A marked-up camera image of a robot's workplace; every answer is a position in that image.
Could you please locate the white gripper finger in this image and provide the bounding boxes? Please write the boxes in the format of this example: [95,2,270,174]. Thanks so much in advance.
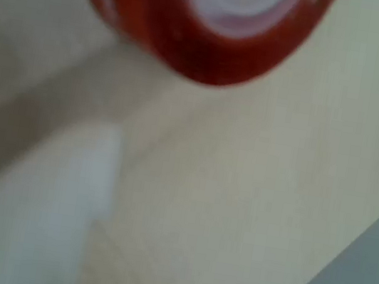
[0,111,128,284]

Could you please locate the small red tape roll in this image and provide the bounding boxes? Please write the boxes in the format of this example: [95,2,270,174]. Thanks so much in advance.
[61,0,339,105]

